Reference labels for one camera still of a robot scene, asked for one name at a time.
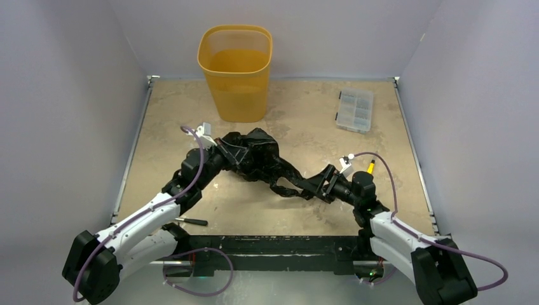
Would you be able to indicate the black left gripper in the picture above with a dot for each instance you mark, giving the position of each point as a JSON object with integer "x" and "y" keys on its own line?
{"x": 232, "y": 154}

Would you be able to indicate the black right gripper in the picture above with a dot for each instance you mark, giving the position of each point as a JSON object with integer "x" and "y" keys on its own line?
{"x": 325, "y": 191}

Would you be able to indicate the black plastic trash bag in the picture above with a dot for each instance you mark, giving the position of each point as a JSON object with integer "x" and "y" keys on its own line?
{"x": 256, "y": 157}

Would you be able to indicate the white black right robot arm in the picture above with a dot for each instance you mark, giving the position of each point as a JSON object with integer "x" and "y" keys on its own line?
{"x": 437, "y": 270}

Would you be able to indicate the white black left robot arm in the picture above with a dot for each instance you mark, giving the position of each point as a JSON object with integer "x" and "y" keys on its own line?
{"x": 97, "y": 262}

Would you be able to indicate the yellow plastic trash bin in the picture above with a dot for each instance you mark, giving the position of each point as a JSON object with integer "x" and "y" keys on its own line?
{"x": 236, "y": 62}

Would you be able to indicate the clear plastic screw box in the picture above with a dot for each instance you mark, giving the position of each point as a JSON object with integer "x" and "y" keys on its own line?
{"x": 355, "y": 110}

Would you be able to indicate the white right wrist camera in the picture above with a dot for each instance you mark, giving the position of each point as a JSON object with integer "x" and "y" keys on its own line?
{"x": 346, "y": 165}

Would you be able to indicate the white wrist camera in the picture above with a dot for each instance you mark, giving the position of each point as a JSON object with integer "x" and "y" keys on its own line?
{"x": 346, "y": 165}
{"x": 203, "y": 132}

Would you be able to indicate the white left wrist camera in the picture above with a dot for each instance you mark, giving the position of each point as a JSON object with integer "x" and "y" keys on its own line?
{"x": 203, "y": 132}

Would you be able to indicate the yellow handled screwdriver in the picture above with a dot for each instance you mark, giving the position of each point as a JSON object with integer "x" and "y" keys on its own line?
{"x": 371, "y": 166}

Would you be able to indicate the black handled hammer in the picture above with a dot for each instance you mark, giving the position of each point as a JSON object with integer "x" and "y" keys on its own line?
{"x": 197, "y": 222}

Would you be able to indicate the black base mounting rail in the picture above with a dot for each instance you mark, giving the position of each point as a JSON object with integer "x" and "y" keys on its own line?
{"x": 340, "y": 255}

